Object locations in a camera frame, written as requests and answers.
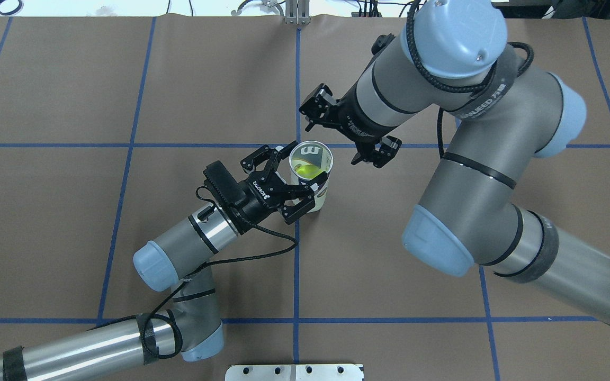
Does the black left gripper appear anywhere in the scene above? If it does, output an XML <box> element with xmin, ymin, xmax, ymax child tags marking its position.
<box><xmin>231</xmin><ymin>141</ymin><xmax>329</xmax><ymax>233</ymax></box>

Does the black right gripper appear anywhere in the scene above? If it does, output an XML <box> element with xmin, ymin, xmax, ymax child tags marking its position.
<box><xmin>299</xmin><ymin>84</ymin><xmax>402</xmax><ymax>168</ymax></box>

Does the tennis ball with Wilson logo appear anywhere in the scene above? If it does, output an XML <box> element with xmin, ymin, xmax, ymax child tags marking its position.
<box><xmin>294</xmin><ymin>162</ymin><xmax>325</xmax><ymax>180</ymax></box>

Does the Wilson tennis ball can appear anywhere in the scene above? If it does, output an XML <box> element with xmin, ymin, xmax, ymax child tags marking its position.
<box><xmin>289</xmin><ymin>140</ymin><xmax>334</xmax><ymax>214</ymax></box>

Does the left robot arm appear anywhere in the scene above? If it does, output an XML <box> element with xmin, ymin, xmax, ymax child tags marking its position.
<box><xmin>0</xmin><ymin>141</ymin><xmax>334</xmax><ymax>380</ymax></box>

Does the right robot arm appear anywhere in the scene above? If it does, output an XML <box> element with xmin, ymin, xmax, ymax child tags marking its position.
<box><xmin>299</xmin><ymin>1</ymin><xmax>610</xmax><ymax>326</ymax></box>

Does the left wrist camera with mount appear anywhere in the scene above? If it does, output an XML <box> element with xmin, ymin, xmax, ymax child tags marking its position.
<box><xmin>203</xmin><ymin>161</ymin><xmax>247</xmax><ymax>209</ymax></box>

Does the right black camera cable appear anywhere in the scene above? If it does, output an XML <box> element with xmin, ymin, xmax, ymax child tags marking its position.
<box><xmin>403</xmin><ymin>0</ymin><xmax>534</xmax><ymax>159</ymax></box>

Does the aluminium frame post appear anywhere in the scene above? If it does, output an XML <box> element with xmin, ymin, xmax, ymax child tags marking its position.
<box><xmin>283</xmin><ymin>0</ymin><xmax>311</xmax><ymax>25</ymax></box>

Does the white camera stand base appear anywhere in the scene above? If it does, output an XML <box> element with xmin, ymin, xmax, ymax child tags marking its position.
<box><xmin>225</xmin><ymin>364</ymin><xmax>365</xmax><ymax>380</ymax></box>

